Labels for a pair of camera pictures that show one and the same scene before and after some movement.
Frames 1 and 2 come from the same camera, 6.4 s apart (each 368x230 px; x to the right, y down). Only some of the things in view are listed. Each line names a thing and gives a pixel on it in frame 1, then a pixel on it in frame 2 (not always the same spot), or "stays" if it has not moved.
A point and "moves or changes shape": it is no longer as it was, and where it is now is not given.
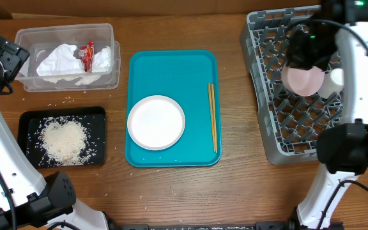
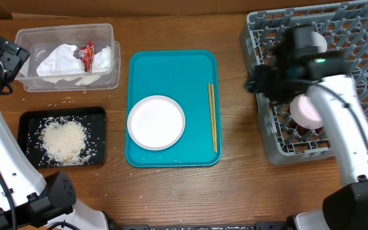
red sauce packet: (87, 54) stays
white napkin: (61, 61) stays
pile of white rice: (63, 142) stays
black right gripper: (299, 57) to (258, 84)
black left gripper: (12, 56) stays
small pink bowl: (301, 81) moves or changes shape
